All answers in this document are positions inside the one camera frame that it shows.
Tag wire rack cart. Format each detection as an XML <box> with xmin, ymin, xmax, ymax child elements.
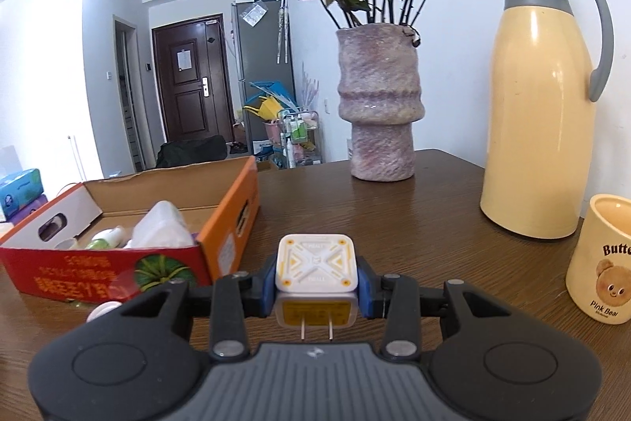
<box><xmin>278</xmin><ymin>109</ymin><xmax>322</xmax><ymax>169</ymax></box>

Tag white crumpled tissue packet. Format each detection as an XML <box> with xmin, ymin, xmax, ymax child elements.
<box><xmin>131</xmin><ymin>200</ymin><xmax>195</xmax><ymax>249</ymax></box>

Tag yellow watering can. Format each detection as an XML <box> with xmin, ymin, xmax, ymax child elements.
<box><xmin>244</xmin><ymin>98</ymin><xmax>282</xmax><ymax>122</ymax></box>

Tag white round object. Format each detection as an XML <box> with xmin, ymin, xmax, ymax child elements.
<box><xmin>86</xmin><ymin>301</ymin><xmax>124</xmax><ymax>323</ymax></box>

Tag cream bear print mug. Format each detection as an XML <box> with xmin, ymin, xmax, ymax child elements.
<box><xmin>565</xmin><ymin>193</ymin><xmax>631</xmax><ymax>326</ymax></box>

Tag blue plastic dustpan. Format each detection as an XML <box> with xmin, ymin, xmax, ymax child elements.
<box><xmin>249</xmin><ymin>80</ymin><xmax>287</xmax><ymax>99</ymax></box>

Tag blue tissue pack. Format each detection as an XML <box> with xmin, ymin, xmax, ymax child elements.
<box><xmin>0</xmin><ymin>168</ymin><xmax>43</xmax><ymax>221</ymax></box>

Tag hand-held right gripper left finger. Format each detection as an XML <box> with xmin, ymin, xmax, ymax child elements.
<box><xmin>118</xmin><ymin>253</ymin><xmax>277</xmax><ymax>363</ymax></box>

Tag paper sheet on refrigerator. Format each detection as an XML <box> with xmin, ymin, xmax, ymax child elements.
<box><xmin>241</xmin><ymin>3</ymin><xmax>269</xmax><ymax>27</ymax></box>

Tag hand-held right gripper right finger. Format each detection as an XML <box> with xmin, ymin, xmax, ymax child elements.
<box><xmin>357</xmin><ymin>256</ymin><xmax>513</xmax><ymax>361</ymax></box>

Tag small white green bottle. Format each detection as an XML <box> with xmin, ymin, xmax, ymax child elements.
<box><xmin>85</xmin><ymin>226</ymin><xmax>126</xmax><ymax>250</ymax></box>

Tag white folded umbrella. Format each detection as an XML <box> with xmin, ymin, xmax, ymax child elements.
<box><xmin>277</xmin><ymin>0</ymin><xmax>289</xmax><ymax>65</ymax></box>

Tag orange cardboard box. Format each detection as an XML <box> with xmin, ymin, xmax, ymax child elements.
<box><xmin>0</xmin><ymin>155</ymin><xmax>261</xmax><ymax>304</ymax></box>

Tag cream thermos jug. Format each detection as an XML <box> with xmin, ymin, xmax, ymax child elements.
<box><xmin>480</xmin><ymin>0</ymin><xmax>614</xmax><ymax>239</ymax></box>

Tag purple tissue pack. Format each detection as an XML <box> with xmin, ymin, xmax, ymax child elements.
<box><xmin>10</xmin><ymin>194</ymin><xmax>49</xmax><ymax>227</ymax></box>

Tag pink stone vase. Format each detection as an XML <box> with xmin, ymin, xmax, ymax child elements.
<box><xmin>336</xmin><ymin>24</ymin><xmax>426</xmax><ymax>181</ymax></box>

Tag white charger plug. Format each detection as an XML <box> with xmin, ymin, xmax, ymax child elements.
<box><xmin>274</xmin><ymin>234</ymin><xmax>360</xmax><ymax>342</ymax></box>

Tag dark brown door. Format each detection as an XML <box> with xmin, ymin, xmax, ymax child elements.
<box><xmin>152</xmin><ymin>17</ymin><xmax>235</xmax><ymax>143</ymax></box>

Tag grey refrigerator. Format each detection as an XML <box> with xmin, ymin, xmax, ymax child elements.
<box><xmin>231</xmin><ymin>0</ymin><xmax>297</xmax><ymax>155</ymax></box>

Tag pink fairy wings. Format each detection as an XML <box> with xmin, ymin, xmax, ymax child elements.
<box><xmin>298</xmin><ymin>73</ymin><xmax>321</xmax><ymax>111</ymax></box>

